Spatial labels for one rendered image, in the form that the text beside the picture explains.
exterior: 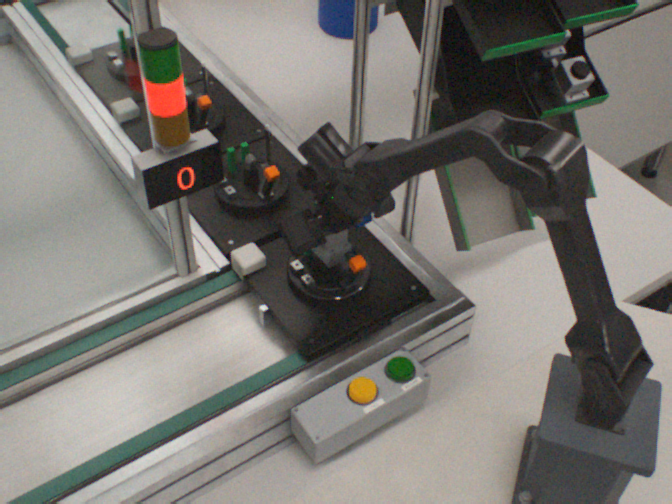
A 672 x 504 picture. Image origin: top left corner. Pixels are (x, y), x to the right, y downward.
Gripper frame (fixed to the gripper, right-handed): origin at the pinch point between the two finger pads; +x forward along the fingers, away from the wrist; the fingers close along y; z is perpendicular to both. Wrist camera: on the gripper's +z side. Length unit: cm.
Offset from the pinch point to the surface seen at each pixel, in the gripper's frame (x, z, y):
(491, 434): 0.8, -40.9, -8.3
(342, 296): 3.8, -10.9, 1.8
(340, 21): 53, 55, -54
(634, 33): 52, 23, -139
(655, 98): 79, 6, -163
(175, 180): -6.3, 13.7, 20.5
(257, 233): 16.7, 6.4, 5.0
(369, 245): 9.9, -4.8, -9.7
